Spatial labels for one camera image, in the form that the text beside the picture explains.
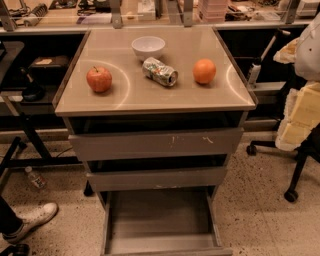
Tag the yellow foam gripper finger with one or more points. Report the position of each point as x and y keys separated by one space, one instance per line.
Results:
x=306 y=111
x=290 y=135

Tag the red apple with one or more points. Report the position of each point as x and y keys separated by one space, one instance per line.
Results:
x=99 y=79

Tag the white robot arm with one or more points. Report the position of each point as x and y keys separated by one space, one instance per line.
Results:
x=304 y=53

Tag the top drawer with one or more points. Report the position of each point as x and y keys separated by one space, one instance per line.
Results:
x=131 y=145

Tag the middle drawer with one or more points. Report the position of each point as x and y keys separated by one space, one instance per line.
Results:
x=156 y=179

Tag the grey drawer cabinet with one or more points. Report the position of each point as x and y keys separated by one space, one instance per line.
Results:
x=135 y=103

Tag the open bottom drawer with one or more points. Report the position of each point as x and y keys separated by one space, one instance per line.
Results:
x=167 y=222

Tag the black office chair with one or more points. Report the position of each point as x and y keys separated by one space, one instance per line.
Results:
x=309 y=148

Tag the orange fruit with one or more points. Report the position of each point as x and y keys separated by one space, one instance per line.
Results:
x=204 y=71

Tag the crushed soda can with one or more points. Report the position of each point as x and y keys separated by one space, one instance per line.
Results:
x=159 y=72

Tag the white bowl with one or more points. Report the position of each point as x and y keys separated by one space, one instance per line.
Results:
x=148 y=46

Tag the black box on shelf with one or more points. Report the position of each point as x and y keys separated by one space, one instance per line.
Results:
x=45 y=67

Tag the black joystick device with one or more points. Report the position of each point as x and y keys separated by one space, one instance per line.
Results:
x=33 y=91

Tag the plastic water bottle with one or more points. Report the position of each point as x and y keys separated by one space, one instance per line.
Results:
x=35 y=177

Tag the white sneaker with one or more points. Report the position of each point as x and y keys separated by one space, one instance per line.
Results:
x=14 y=228

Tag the white handled tool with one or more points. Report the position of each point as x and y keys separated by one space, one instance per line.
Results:
x=255 y=67

